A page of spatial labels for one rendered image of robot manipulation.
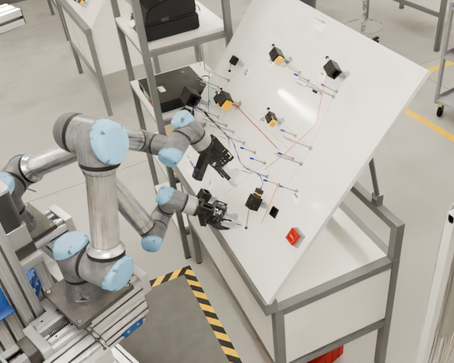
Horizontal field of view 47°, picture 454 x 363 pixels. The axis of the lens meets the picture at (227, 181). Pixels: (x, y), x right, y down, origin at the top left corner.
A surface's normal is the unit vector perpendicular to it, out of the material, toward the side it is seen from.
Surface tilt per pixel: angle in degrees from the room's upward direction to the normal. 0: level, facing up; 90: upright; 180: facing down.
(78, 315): 0
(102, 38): 90
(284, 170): 51
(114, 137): 83
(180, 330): 0
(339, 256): 0
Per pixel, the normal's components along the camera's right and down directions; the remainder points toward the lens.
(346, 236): -0.10, -0.79
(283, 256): -0.77, -0.24
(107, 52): 0.45, 0.51
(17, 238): 0.72, 0.36
